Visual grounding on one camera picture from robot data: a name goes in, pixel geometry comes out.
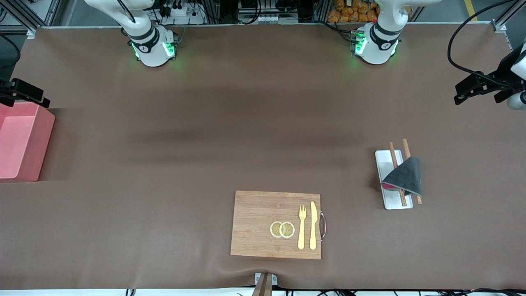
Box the white power strip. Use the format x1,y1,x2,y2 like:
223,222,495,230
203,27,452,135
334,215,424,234
246,14,285,24
162,3,206,25

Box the pink plastic bin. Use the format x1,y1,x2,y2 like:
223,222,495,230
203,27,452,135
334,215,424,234
0,102,56,183

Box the yellow plastic fork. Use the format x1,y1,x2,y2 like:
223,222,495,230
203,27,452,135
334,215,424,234
298,205,307,250

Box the orange snack packs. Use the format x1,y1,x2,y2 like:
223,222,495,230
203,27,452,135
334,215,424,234
328,0,378,23

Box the white rectangular tray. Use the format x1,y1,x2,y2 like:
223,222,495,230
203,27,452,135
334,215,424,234
374,149,414,210

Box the aluminium frame strut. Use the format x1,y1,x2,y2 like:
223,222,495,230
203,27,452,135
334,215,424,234
0,0,62,38
491,8,518,33

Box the yellow plastic knife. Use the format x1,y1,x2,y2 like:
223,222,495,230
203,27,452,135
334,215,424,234
309,201,318,250

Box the bamboo cutting board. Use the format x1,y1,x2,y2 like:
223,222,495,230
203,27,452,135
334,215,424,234
230,190,327,260

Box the grey and pink cloth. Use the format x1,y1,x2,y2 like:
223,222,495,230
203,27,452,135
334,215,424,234
381,156,423,198

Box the brown wooden chopstick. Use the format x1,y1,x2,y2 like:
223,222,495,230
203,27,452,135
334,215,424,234
389,142,407,207
402,139,423,205

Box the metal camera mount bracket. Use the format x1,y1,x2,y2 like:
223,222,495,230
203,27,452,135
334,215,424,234
251,273,278,296

